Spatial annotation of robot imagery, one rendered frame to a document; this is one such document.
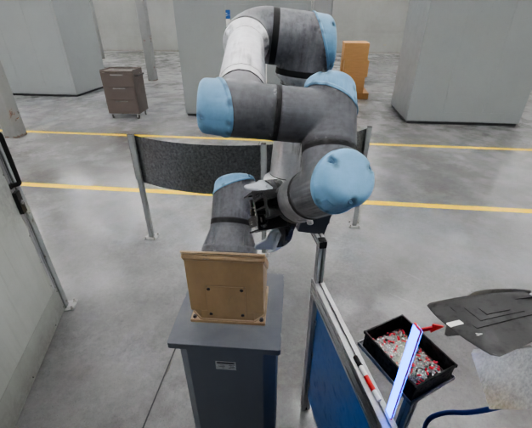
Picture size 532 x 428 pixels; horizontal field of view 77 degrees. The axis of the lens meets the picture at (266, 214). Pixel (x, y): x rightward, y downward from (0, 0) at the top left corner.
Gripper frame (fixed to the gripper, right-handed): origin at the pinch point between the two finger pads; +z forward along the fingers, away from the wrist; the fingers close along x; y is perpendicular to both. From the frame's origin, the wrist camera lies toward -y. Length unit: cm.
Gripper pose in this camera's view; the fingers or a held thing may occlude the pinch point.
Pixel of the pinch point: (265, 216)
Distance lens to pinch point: 73.8
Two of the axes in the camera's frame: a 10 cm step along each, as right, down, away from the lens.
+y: -9.2, 1.3, -3.7
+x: 1.7, 9.8, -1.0
